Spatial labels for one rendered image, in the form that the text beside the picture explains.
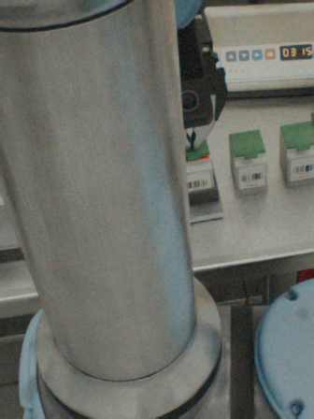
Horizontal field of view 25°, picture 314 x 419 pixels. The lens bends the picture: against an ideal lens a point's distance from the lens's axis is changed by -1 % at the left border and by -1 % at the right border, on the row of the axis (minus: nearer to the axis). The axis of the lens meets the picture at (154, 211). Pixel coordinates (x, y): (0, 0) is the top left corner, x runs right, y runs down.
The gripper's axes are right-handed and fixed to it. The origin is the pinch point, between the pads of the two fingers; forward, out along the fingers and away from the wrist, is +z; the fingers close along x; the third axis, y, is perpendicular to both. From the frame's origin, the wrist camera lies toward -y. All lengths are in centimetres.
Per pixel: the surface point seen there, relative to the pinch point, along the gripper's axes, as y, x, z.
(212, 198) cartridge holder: -2.1, -1.6, 7.8
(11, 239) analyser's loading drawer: -4.8, 23.1, 5.8
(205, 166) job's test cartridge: -1.2, -1.2, 2.8
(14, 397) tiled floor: 20, 48, 97
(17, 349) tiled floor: 33, 48, 97
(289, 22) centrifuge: 20.4, -16.6, 0.6
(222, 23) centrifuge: 21.8, -7.7, 0.0
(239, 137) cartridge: 3.0, -6.2, 3.1
